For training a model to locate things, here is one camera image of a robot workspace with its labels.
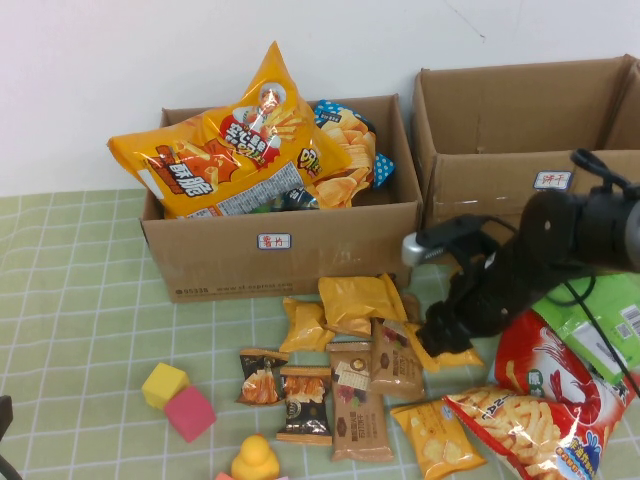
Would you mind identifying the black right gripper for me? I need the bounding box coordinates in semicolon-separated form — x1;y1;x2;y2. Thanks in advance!
422;234;566;359

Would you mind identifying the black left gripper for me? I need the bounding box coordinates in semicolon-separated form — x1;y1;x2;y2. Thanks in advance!
0;394;14;439

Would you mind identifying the small plain yellow snack packet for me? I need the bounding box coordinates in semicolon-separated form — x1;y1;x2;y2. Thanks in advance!
404;322;486;374
278;296;335;354
318;273;407;337

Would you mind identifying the large yellow fries snack bag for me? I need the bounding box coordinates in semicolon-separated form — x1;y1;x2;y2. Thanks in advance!
107;41;354;220

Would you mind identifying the green snack bag with barcode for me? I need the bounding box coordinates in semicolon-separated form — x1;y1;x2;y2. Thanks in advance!
529;272;640;386

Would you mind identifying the brown biscuit packet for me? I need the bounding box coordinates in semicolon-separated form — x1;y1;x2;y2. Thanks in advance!
399;293;421;324
369;319;426;401
327;341;395;462

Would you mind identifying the yellow cracker packet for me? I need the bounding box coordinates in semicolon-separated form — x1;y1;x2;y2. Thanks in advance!
389;399;487;479

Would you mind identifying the red shrimp sticks bag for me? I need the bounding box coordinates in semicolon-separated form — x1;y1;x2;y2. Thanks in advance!
443;309;640;480

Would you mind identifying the green checked tablecloth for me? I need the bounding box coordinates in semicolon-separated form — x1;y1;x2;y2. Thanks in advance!
0;189;640;480

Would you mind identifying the cardboard box with printed web address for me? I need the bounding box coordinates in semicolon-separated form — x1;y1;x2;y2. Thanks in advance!
140;94;424;304

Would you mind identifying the large taped cardboard box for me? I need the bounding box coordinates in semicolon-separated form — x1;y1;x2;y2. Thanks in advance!
410;53;640;265

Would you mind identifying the black chips packet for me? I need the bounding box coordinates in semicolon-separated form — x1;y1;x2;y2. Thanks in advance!
235;348;290;407
275;365;334;446

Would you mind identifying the yellow foam cube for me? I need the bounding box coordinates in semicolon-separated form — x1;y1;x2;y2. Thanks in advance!
141;362;192;411

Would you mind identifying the pink foam cube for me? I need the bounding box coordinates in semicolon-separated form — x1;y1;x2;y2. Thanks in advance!
163;383;218;444

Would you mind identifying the blue polka dot chips bag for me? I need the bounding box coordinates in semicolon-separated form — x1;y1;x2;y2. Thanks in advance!
277;98;397;212

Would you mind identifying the yellow rubber duck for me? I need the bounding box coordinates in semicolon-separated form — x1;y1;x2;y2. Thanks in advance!
230;432;281;480

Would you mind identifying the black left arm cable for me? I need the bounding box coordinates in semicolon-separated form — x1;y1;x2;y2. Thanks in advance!
0;449;24;480

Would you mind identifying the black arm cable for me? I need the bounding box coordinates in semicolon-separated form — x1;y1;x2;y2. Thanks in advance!
0;449;24;480
544;148;640;401

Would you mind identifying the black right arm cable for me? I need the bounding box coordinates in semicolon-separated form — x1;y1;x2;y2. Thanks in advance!
544;148;640;401

